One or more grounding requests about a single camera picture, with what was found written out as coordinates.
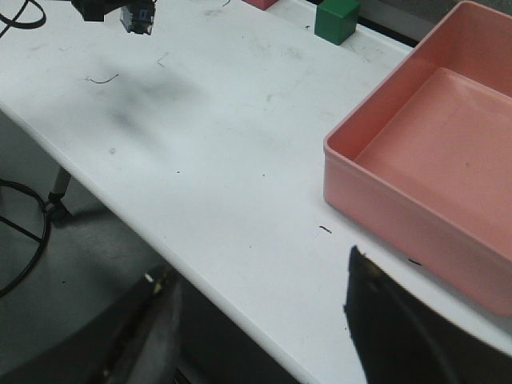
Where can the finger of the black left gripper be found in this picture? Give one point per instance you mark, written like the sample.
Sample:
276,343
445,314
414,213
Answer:
95,10

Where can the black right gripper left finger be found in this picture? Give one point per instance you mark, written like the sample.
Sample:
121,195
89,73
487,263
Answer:
135,340

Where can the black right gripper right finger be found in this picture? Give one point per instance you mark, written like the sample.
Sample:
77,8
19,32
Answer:
399,339

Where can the pink cube block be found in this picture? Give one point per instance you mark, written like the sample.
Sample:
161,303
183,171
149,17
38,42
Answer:
261,4

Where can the table leg with caster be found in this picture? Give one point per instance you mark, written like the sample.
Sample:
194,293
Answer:
54,207

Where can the pink plastic bin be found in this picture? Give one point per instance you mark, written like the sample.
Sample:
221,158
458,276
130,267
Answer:
424,162

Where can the green cube block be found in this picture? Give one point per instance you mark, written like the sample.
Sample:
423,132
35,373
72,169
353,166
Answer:
336,20

